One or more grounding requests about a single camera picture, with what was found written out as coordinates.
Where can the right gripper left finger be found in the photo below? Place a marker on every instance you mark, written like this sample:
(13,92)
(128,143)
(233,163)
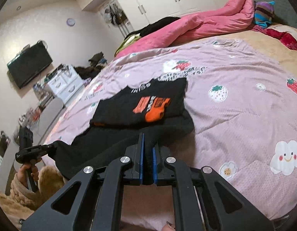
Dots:
(134,174)

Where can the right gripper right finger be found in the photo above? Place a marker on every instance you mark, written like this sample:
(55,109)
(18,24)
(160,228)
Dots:
(161,174)

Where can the black garment with white lettering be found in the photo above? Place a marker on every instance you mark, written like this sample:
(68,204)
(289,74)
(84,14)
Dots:
(156,109)

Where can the beige fuzzy sleeve forearm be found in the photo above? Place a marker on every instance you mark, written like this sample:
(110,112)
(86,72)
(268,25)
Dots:
(22,202)

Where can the dark clothes pile on floor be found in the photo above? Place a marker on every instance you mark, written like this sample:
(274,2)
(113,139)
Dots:
(97,63)

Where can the black clothes on bed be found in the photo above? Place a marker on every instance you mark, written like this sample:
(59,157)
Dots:
(150,28)

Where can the person's left hand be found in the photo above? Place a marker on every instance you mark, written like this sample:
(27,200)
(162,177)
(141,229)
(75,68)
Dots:
(26,170)

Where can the person's right hand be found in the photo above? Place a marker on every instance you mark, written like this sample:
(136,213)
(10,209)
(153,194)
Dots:
(169,227)

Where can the white drawer cabinet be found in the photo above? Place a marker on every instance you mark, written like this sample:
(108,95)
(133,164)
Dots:
(65,83)

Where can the pink strawberry print bedspread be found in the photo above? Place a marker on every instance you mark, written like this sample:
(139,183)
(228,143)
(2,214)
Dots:
(243,105)

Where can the green garment on bed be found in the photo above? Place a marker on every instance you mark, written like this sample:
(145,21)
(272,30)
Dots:
(127,42)

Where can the hanging bags on door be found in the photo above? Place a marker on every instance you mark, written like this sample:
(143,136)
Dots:
(115,17)

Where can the pink quilt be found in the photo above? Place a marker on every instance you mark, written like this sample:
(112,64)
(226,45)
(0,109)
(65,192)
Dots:
(236,15)

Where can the red patterned pillow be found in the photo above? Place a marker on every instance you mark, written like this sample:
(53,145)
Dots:
(286,35)

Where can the striped colourful knit item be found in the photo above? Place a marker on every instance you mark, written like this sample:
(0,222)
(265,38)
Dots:
(264,13)

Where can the black wall television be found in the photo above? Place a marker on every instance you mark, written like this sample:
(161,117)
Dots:
(28,64)

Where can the round wall clock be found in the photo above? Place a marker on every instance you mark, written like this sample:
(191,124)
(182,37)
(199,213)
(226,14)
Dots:
(70,22)

